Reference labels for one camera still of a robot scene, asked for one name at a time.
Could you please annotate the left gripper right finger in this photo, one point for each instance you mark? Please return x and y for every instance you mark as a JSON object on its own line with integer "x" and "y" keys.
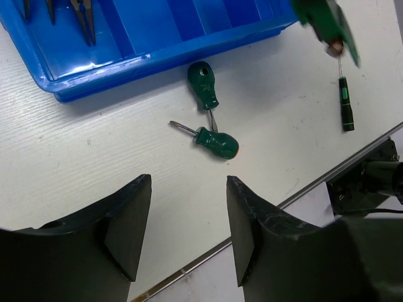
{"x": 279, "y": 257}

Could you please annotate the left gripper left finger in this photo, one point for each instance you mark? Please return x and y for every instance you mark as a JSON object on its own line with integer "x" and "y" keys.
{"x": 90, "y": 255}

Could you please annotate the green stubby phillips screwdriver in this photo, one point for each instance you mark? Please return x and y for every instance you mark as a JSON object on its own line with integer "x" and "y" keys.
{"x": 221, "y": 145}

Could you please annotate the green hex key set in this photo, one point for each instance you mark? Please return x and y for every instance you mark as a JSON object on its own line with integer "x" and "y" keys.
{"x": 329, "y": 24}

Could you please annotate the yellow black needle-nose pliers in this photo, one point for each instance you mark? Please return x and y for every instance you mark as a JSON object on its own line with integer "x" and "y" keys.
{"x": 84, "y": 14}

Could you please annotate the slim black green screwdriver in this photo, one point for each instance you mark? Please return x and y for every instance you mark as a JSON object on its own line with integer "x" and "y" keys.
{"x": 347, "y": 119}

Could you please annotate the green stubby screwdriver near tray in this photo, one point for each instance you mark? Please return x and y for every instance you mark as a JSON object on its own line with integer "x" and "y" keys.
{"x": 201, "y": 80}

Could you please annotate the blue compartment tray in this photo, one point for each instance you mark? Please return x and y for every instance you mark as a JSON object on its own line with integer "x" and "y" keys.
{"x": 134, "y": 39}

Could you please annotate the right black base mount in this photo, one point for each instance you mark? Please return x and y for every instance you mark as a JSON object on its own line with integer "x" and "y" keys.
{"x": 367, "y": 183}

